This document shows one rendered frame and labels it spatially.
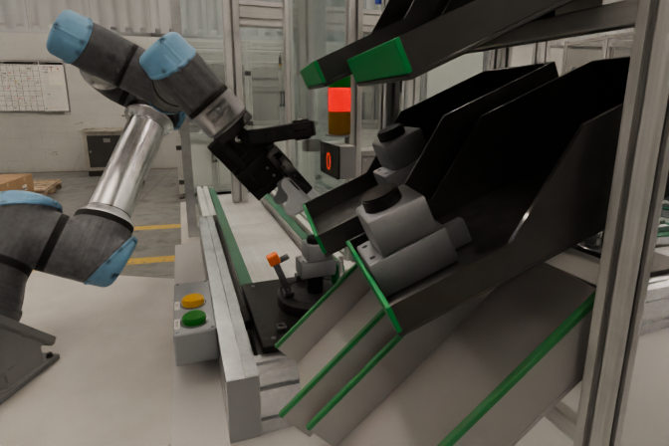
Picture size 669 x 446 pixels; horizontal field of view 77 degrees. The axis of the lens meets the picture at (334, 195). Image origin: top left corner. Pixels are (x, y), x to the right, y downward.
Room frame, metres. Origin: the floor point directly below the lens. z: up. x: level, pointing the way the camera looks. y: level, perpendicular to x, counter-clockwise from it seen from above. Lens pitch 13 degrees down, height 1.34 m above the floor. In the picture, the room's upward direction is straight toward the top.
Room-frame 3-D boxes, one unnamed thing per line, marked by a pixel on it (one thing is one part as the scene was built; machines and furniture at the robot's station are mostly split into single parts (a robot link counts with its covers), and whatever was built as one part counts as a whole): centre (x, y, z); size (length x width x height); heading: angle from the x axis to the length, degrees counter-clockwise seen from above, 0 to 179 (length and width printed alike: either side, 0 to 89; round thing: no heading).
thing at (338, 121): (0.94, -0.01, 1.28); 0.05 x 0.05 x 0.05
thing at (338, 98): (0.94, -0.01, 1.33); 0.05 x 0.05 x 0.05
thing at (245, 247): (1.02, 0.11, 0.91); 0.84 x 0.28 x 0.10; 20
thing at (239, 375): (0.93, 0.27, 0.91); 0.89 x 0.06 x 0.11; 20
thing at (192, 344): (0.73, 0.27, 0.93); 0.21 x 0.07 x 0.06; 20
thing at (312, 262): (0.73, 0.03, 1.06); 0.08 x 0.04 x 0.07; 110
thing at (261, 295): (0.73, 0.04, 0.96); 0.24 x 0.24 x 0.02; 20
